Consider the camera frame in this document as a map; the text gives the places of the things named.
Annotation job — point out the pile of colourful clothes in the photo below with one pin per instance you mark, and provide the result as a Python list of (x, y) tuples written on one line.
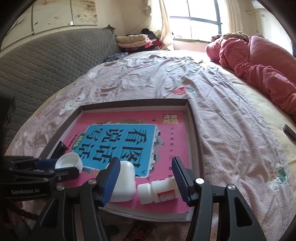
[(151, 44)]

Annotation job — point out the cream curtain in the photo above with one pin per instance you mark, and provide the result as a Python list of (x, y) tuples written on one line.
[(161, 27), (240, 16)]

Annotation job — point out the beige folded blankets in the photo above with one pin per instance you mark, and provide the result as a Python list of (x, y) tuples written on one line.
[(131, 39)]

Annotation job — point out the pink book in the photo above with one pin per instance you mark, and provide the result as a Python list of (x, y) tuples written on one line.
[(104, 118)]

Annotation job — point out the white earbuds case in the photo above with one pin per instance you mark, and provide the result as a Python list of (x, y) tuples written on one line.
[(124, 180)]

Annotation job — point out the pink floral bed sheet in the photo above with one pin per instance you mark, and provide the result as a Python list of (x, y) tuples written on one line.
[(150, 76)]

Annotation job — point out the window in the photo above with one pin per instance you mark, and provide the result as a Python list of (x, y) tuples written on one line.
[(201, 27)]

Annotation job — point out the small black case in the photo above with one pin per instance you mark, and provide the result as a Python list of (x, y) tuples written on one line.
[(290, 133)]

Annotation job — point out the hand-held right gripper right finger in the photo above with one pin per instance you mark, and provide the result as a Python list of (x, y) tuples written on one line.
[(181, 180)]

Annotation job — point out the floral wall painting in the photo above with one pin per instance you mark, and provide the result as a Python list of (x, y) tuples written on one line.
[(57, 14)]

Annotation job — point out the pink quilt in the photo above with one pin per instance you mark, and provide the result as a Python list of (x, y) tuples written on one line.
[(266, 62)]

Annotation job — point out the grey cardboard box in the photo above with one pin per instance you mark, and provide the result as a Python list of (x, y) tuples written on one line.
[(194, 139)]

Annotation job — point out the cream quilted bed pad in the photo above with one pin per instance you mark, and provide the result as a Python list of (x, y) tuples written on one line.
[(261, 111)]

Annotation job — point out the brown knitted cushion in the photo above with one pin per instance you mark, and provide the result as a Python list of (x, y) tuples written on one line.
[(238, 35)]

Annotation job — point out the dark floral cloth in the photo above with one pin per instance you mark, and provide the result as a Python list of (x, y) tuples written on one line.
[(115, 56)]

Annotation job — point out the black and gold lipstick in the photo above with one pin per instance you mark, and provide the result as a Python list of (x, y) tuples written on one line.
[(59, 149)]

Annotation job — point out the white air conditioner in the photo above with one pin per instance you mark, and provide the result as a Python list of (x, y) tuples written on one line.
[(260, 4)]

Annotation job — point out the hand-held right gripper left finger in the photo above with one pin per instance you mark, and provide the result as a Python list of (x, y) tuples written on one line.
[(111, 183)]

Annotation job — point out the white bottle cap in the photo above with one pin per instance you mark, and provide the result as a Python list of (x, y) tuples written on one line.
[(69, 160)]

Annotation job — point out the grey quilted headboard cover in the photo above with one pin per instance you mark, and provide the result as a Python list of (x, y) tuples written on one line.
[(57, 58)]

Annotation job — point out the small white bottle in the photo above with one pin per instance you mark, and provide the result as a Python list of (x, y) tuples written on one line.
[(152, 190)]

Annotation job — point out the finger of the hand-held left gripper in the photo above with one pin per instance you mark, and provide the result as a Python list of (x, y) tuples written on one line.
[(46, 164), (67, 174)]

